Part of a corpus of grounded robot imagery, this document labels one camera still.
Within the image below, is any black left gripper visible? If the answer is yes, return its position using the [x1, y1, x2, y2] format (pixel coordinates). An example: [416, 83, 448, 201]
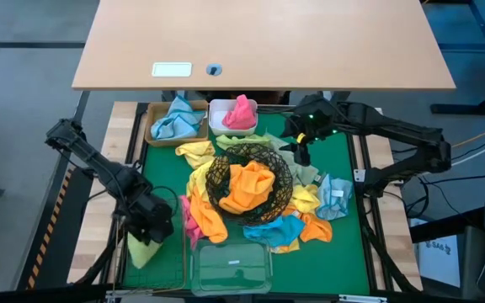
[118, 191, 176, 246]

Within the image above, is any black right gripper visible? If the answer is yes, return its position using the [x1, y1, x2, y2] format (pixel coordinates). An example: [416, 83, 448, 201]
[279, 95, 343, 167]

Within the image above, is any light green microfiber towel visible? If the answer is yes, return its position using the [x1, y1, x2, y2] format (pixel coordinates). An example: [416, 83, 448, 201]
[126, 231, 163, 270]
[215, 133, 271, 152]

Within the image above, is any pink microfiber towel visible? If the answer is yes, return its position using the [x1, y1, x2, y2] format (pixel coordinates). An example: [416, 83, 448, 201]
[179, 194, 205, 250]
[221, 93, 258, 130]

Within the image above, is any pale blue-edged microfiber towel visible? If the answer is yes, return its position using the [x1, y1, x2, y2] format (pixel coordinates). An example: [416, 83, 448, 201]
[150, 94, 206, 141]
[316, 173, 354, 221]

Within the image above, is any pale sage microfiber towel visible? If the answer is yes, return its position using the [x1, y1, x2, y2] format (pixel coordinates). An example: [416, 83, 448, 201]
[263, 133, 326, 187]

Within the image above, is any bright blue microfiber towel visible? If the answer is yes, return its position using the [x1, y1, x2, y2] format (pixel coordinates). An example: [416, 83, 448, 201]
[242, 215, 306, 248]

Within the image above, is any white plastic box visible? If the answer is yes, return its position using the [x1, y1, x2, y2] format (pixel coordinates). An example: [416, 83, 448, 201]
[207, 98, 259, 137]

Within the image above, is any clear plastic tray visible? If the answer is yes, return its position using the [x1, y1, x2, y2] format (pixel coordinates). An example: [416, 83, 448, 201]
[189, 239, 274, 297]

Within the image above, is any black yellow hazard strip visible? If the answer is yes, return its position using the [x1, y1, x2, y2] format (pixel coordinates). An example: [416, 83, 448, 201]
[26, 167, 74, 291]

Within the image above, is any tan wooden box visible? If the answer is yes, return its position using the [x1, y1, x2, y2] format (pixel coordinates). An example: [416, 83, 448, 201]
[144, 99, 210, 148]

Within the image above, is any tan wooden desk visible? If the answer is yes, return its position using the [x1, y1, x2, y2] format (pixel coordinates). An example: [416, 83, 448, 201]
[71, 0, 457, 92]

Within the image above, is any green table mat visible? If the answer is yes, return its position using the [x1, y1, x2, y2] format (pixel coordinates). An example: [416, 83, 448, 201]
[122, 111, 372, 295]

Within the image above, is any white rectangular desk plate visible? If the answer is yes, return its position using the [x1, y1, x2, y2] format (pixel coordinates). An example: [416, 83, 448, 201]
[152, 61, 194, 78]

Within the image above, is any white labelled box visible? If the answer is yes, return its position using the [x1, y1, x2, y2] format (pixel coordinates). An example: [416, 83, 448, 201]
[418, 233, 462, 289]

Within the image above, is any metal wire grid basket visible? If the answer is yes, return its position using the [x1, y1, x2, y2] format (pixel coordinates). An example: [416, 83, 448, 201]
[114, 195, 188, 294]

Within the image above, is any black woven wire basket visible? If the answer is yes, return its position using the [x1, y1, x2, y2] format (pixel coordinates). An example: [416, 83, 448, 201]
[205, 142, 295, 227]

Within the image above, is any black aluminium table frame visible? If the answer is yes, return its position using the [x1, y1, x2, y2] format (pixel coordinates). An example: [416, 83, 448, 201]
[99, 100, 423, 303]

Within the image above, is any black desk leg frame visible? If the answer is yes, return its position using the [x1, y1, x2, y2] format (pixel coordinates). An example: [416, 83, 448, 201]
[429, 0, 485, 117]

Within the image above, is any yellow cable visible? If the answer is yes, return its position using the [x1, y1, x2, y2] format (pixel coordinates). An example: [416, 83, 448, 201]
[451, 130, 485, 149]

